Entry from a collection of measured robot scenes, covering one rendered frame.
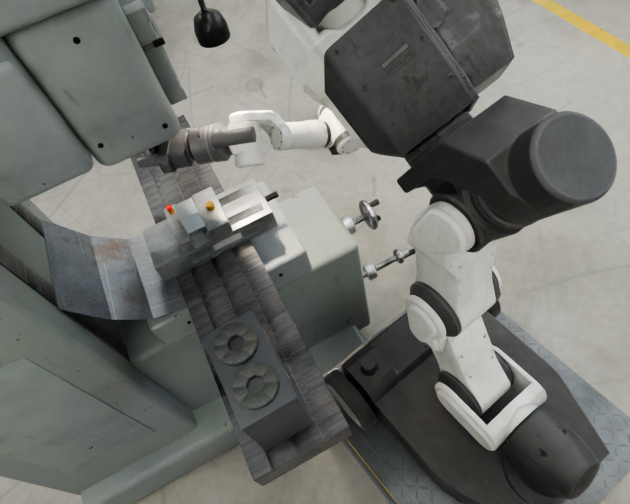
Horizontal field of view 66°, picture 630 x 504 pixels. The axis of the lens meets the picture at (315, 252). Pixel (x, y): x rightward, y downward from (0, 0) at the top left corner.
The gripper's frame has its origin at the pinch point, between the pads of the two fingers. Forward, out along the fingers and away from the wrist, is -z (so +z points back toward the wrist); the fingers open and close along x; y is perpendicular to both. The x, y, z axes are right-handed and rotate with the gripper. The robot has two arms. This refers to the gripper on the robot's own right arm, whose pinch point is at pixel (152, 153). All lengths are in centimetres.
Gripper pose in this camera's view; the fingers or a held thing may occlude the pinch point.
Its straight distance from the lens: 123.2
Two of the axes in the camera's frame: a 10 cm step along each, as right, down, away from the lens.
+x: 0.3, 8.3, -5.6
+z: 9.8, -1.2, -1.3
